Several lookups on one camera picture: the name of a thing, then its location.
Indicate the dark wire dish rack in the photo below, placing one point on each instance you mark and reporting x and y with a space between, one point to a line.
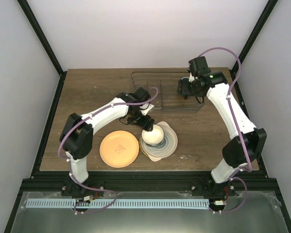
166 82

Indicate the white ceramic bowl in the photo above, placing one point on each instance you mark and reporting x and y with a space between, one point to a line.
153 137

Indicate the orange plastic plate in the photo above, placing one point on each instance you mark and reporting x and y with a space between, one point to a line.
119 149

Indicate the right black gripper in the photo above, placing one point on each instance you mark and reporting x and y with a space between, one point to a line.
180 90

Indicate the light blue slotted cable duct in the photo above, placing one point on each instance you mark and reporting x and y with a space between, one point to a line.
121 203

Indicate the black aluminium frame rail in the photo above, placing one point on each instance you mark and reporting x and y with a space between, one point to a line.
198 182

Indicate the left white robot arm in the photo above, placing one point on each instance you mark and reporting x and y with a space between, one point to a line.
77 136

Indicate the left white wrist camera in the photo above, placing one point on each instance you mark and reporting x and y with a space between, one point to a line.
146 109

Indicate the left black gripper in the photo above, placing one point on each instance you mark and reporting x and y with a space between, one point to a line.
143 124

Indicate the blue enamel mug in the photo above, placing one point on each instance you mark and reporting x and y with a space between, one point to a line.
184 87

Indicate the yellow patterned plate underneath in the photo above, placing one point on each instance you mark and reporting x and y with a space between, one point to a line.
141 147

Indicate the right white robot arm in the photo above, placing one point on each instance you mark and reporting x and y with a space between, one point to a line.
246 140

